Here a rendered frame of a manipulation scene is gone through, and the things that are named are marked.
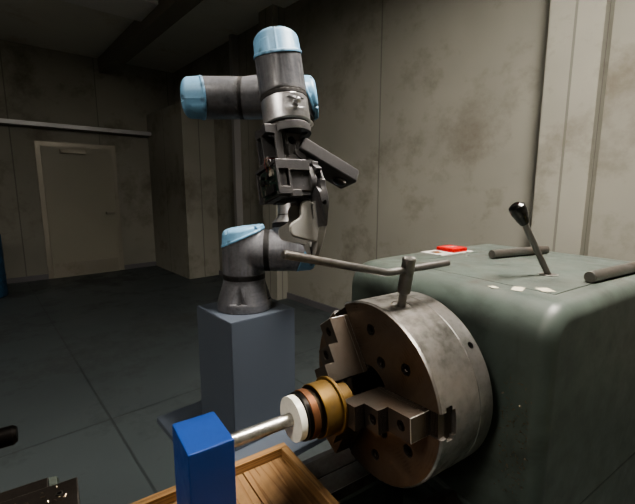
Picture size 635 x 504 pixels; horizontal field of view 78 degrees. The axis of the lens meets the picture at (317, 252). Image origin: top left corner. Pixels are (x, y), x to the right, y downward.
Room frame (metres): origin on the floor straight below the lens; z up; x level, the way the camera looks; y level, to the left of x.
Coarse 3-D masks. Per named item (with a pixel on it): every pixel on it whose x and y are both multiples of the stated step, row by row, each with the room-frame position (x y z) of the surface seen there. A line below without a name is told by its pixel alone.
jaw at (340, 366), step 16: (336, 320) 0.67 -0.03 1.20; (336, 336) 0.65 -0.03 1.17; (352, 336) 0.67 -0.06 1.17; (320, 352) 0.66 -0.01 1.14; (336, 352) 0.63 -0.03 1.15; (352, 352) 0.65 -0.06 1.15; (320, 368) 0.62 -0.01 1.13; (336, 368) 0.62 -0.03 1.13; (352, 368) 0.63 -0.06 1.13; (368, 368) 0.66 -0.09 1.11
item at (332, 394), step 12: (312, 384) 0.58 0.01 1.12; (324, 384) 0.58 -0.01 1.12; (336, 384) 0.58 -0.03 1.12; (300, 396) 0.55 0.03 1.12; (312, 396) 0.56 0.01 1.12; (324, 396) 0.56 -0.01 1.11; (336, 396) 0.56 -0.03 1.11; (348, 396) 0.58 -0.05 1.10; (312, 408) 0.54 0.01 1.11; (324, 408) 0.55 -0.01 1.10; (336, 408) 0.55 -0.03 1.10; (312, 420) 0.53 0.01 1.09; (324, 420) 0.54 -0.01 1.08; (336, 420) 0.55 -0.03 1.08; (312, 432) 0.53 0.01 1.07; (324, 432) 0.55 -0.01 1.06; (336, 432) 0.56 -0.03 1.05
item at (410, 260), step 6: (402, 258) 0.63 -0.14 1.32; (408, 258) 0.62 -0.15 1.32; (414, 258) 0.62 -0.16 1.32; (402, 264) 0.62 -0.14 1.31; (408, 264) 0.62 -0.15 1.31; (414, 264) 0.62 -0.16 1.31; (408, 270) 0.62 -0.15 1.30; (402, 276) 0.62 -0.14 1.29; (408, 276) 0.62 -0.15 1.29; (402, 282) 0.62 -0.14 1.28; (408, 282) 0.62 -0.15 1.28; (402, 288) 0.62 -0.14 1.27; (408, 288) 0.62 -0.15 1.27; (402, 294) 0.63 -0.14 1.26; (408, 294) 0.63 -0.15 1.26; (402, 300) 0.63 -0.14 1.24; (402, 306) 0.63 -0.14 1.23
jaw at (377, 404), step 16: (352, 400) 0.57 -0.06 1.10; (368, 400) 0.56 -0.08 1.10; (384, 400) 0.56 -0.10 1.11; (400, 400) 0.56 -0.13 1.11; (352, 416) 0.55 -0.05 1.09; (368, 416) 0.55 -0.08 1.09; (384, 416) 0.54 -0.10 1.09; (400, 416) 0.52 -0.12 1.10; (416, 416) 0.51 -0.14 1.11; (432, 416) 0.52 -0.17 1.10; (448, 416) 0.53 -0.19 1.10; (384, 432) 0.53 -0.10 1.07; (400, 432) 0.52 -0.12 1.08; (416, 432) 0.51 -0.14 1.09; (432, 432) 0.52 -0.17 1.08; (448, 432) 0.53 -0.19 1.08
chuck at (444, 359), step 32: (352, 320) 0.68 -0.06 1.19; (384, 320) 0.61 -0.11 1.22; (416, 320) 0.60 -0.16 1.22; (384, 352) 0.61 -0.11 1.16; (416, 352) 0.55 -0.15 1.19; (448, 352) 0.57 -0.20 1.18; (352, 384) 0.68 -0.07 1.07; (384, 384) 0.61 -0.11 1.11; (416, 384) 0.55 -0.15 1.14; (448, 384) 0.53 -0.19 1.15; (352, 448) 0.67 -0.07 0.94; (384, 448) 0.60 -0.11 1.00; (416, 448) 0.54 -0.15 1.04; (448, 448) 0.52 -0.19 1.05; (384, 480) 0.60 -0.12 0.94; (416, 480) 0.54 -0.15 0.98
